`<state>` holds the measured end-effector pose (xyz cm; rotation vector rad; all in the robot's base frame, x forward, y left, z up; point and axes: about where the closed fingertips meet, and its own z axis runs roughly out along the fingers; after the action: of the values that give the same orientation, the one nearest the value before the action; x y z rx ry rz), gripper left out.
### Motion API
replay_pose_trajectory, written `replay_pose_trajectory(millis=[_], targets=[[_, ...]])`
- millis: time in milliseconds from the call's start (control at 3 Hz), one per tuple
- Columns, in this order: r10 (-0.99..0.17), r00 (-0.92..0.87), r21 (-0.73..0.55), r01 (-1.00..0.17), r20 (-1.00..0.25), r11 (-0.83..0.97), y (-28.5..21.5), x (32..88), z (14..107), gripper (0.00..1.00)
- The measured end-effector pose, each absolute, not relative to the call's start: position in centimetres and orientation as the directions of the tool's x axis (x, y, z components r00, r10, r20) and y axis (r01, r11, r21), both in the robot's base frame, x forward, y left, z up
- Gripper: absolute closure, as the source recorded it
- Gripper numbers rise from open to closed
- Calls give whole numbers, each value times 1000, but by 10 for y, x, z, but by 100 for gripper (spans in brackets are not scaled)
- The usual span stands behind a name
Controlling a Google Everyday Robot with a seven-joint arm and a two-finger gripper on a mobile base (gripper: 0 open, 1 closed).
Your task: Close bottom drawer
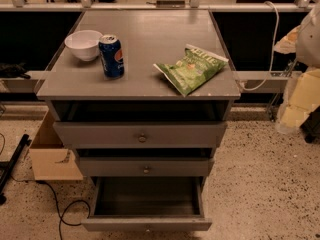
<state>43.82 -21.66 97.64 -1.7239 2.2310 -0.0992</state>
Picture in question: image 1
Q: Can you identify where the green chip bag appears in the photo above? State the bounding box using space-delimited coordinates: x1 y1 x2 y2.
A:
154 44 228 97

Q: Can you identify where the white hanging cable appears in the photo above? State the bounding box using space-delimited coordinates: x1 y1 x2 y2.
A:
238 0 280 92

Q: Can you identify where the grey bottom drawer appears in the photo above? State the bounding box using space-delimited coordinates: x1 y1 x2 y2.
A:
82 177 212 232

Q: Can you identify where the grey middle drawer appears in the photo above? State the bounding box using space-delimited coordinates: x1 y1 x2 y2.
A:
77 157 214 177

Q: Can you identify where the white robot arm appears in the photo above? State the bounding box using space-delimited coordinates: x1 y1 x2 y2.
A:
274 3 320 134

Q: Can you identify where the cardboard box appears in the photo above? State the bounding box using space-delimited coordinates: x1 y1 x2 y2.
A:
29 112 83 181

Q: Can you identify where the white bowl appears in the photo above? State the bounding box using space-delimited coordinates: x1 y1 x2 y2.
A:
64 30 102 61

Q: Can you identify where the black object on rail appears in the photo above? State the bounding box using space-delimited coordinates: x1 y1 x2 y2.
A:
0 63 30 79

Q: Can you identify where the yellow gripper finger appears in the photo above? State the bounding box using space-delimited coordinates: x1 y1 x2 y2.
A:
274 26 300 54
275 69 320 134

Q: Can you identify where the grey top drawer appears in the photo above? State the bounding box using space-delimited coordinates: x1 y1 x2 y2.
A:
53 122 226 149

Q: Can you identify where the grey drawer cabinet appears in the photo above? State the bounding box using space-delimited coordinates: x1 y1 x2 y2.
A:
31 10 240 180

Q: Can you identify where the black stand leg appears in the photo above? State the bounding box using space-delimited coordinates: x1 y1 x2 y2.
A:
0 134 31 205

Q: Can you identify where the black floor cable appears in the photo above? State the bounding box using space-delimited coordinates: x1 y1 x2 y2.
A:
9 175 92 240

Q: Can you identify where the grey drawer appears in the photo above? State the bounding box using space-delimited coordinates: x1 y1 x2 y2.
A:
53 122 226 149
77 157 214 177
82 177 212 232

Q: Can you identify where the grey metal rail frame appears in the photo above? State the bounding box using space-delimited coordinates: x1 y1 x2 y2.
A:
0 0 320 95

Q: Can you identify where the blue pepsi can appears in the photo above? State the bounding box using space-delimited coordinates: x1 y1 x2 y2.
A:
98 34 124 79

